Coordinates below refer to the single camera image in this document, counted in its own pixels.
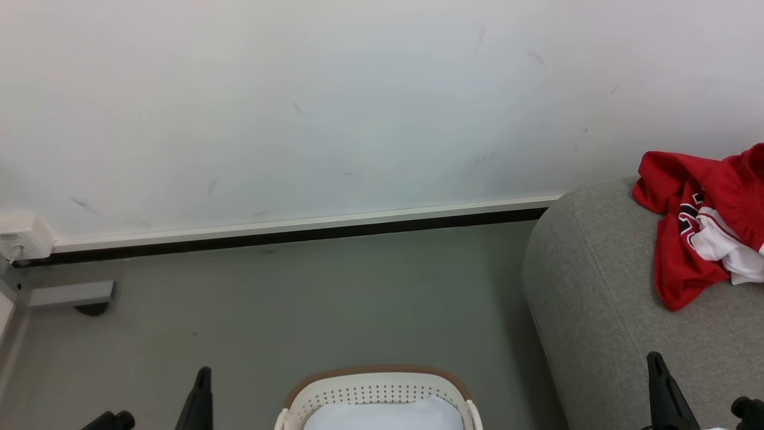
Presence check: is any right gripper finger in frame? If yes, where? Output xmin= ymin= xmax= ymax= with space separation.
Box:
xmin=646 ymin=351 xmax=702 ymax=430
xmin=731 ymin=396 xmax=764 ymax=430

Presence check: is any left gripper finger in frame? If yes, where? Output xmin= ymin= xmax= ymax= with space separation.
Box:
xmin=81 ymin=410 xmax=135 ymax=430
xmin=175 ymin=366 xmax=214 ymax=430

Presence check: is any red sports jersey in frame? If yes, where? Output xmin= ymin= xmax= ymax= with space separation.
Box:
xmin=631 ymin=142 xmax=764 ymax=312

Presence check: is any white garment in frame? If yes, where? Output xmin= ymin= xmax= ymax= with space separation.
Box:
xmin=692 ymin=206 xmax=764 ymax=285

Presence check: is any white perforated laundry basket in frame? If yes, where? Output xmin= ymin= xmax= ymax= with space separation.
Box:
xmin=273 ymin=365 xmax=484 ymax=430

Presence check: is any grey fabric sofa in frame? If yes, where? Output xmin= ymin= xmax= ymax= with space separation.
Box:
xmin=522 ymin=176 xmax=764 ymax=430

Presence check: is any grey metal furniture foot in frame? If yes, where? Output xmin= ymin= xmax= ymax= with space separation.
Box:
xmin=28 ymin=279 xmax=115 ymax=309

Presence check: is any grey furniture side panel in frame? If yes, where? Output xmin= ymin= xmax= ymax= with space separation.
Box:
xmin=0 ymin=265 xmax=30 ymax=395

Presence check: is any pale white cloth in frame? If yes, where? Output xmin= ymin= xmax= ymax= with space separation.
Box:
xmin=303 ymin=394 xmax=465 ymax=430

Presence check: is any black and white baseboard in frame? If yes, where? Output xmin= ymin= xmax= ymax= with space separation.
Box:
xmin=12 ymin=194 xmax=565 ymax=268

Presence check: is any white wall socket box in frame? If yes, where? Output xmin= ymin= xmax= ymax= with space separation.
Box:
xmin=0 ymin=212 xmax=56 ymax=263

